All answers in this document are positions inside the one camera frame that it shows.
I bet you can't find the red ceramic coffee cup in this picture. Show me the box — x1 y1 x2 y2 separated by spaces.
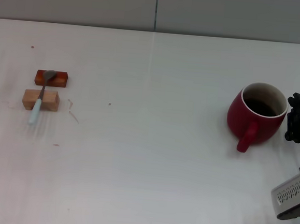
224 80 290 156

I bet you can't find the metal spoon with blue handle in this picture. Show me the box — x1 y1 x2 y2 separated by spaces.
28 68 57 127

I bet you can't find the dark reddish wooden block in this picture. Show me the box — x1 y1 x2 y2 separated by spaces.
34 69 70 88

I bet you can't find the light wooden block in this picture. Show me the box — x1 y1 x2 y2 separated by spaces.
21 88 61 113

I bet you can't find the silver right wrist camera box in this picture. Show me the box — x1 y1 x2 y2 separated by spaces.
268 170 300 222

